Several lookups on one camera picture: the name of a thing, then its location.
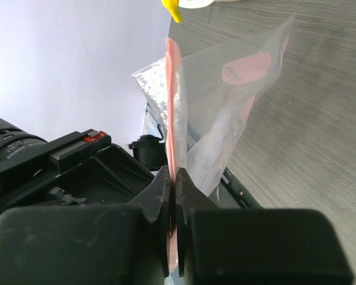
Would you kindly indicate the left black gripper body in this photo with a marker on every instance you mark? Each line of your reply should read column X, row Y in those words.
column 80, row 168

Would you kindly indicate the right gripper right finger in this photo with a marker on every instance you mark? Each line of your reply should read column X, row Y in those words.
column 254, row 246

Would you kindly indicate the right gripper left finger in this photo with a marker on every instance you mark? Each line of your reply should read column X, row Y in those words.
column 91, row 244

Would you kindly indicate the clear pink zip top bag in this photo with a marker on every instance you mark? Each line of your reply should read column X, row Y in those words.
column 203, row 101

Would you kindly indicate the small yellow banana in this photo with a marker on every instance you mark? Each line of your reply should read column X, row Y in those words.
column 172, row 6

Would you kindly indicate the white plastic fruit basket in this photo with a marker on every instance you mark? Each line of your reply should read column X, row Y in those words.
column 194, row 4

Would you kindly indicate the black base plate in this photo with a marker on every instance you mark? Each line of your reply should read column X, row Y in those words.
column 232, row 193

